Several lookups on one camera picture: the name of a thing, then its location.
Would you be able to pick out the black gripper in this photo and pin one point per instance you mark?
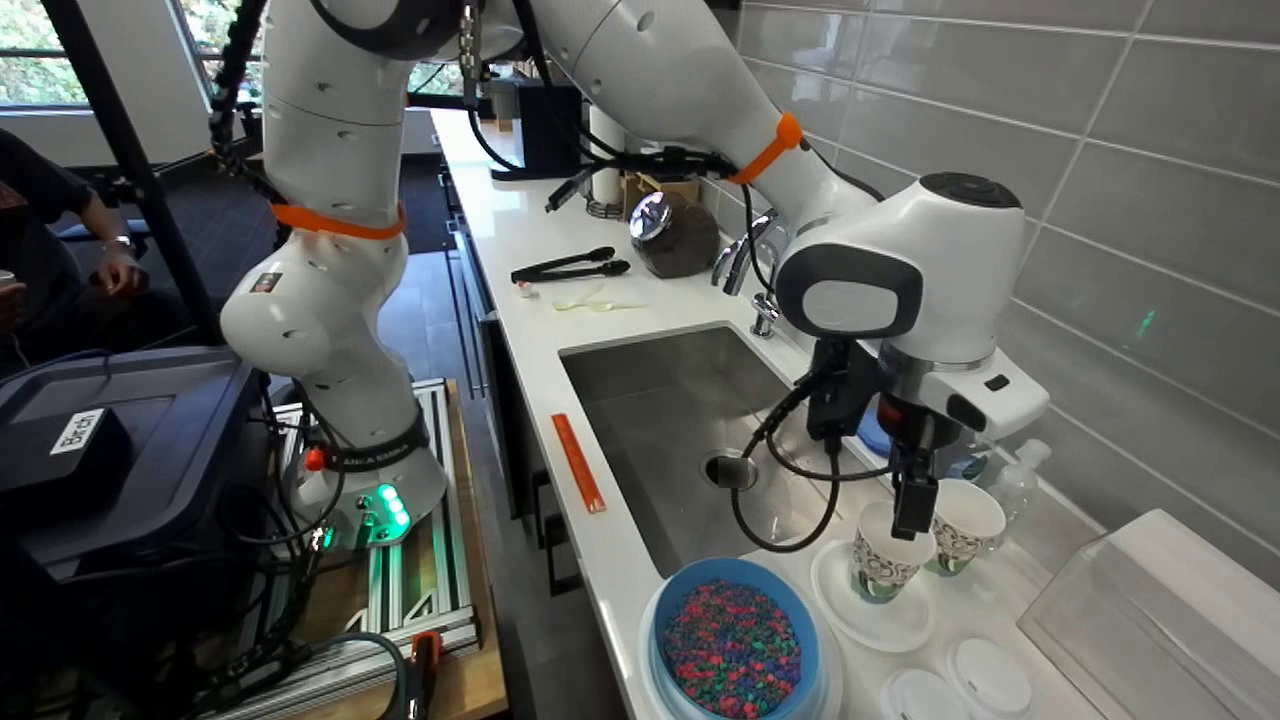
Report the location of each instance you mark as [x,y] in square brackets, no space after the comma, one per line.
[850,387]

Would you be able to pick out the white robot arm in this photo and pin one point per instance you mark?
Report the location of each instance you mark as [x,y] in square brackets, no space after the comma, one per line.
[902,294]

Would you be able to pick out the white plate under cup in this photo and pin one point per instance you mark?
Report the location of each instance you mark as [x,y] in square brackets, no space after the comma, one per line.
[899,624]

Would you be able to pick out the stainless steel sink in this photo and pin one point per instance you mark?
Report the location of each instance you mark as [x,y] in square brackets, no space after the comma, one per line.
[665,410]

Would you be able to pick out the small chrome tap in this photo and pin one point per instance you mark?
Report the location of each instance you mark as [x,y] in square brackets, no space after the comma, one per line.
[742,260]

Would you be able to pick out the clear soap bottle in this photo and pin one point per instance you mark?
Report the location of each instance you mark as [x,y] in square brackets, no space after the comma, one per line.
[1018,478]

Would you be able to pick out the white round lid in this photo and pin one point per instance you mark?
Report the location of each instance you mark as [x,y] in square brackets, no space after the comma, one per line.
[992,679]
[918,693]

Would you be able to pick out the blue bowl of beads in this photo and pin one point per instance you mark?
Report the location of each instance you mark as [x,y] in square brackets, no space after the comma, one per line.
[735,642]

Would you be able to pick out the white napkin box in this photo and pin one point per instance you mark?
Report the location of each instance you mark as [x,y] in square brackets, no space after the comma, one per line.
[1160,624]

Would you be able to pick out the dark kettle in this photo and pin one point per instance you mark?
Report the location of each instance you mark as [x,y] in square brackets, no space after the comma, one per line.
[673,238]

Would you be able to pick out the white plastic fork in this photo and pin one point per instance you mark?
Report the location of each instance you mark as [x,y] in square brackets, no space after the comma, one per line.
[588,301]

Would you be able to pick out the black tongs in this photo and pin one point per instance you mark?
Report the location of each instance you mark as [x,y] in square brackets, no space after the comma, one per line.
[597,260]

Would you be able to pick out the black storage bin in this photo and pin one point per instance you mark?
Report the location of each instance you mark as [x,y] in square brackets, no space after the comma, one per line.
[124,455]

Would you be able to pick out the person in background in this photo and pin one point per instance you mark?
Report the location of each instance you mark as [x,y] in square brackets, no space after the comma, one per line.
[44,301]

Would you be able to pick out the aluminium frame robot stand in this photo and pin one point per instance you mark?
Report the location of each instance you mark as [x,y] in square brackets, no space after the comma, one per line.
[402,630]

